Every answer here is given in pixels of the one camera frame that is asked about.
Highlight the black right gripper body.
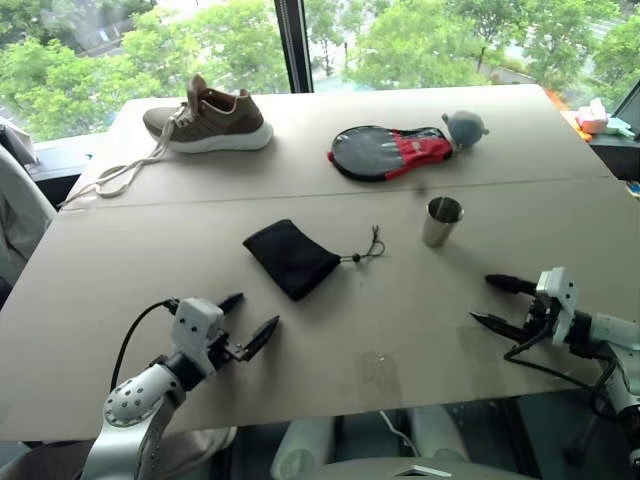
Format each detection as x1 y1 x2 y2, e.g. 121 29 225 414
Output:
520 293 557 344

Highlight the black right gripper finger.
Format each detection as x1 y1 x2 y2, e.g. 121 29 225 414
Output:
484 272 540 297
469 311 532 345

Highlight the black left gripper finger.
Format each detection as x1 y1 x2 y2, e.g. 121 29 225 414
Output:
239 314 281 363
215 292 246 317

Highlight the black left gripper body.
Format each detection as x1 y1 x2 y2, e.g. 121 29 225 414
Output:
201 325 253 374

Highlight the red and grey racket cover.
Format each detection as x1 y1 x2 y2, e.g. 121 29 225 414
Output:
326 124 456 184

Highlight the stainless steel cup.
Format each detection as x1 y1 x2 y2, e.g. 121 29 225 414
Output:
421 196 467 248

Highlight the white rounded robot leg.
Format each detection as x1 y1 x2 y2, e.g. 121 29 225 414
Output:
271 416 337 480
408 403 472 465

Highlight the clear tape patch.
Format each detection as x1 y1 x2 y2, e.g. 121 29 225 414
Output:
351 349 404 407

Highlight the grey plush toy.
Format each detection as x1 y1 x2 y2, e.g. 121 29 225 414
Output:
440 109 491 151

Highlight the grey robot torso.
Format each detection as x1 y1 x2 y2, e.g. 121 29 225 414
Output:
317 455 533 480

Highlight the black side cabinet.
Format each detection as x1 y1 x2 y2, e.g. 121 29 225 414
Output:
586 78 640 182

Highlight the brown sneaker with white sole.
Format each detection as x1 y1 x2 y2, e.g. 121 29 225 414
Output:
57 73 275 210

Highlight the pink and white tissue pack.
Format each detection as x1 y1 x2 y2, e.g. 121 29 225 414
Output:
573 96 637 140

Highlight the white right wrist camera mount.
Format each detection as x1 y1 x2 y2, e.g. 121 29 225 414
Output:
535 266 577 347

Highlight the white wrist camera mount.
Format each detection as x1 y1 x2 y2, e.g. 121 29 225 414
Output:
535 266 577 347
171 297 225 374

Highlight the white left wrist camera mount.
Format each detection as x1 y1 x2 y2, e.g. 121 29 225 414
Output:
171 297 225 374

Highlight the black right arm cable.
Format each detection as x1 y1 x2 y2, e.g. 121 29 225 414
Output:
503 338 617 417

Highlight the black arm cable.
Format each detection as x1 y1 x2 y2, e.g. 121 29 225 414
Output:
503 338 617 417
109 297 181 396

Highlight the black drawstring pouch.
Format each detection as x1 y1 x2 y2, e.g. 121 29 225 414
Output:
242 218 387 303

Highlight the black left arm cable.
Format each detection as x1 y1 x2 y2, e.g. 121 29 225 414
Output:
109 297 181 396

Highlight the thin white cable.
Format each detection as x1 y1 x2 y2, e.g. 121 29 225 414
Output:
378 409 420 459

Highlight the black window frame post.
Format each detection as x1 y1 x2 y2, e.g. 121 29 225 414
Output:
273 0 316 95

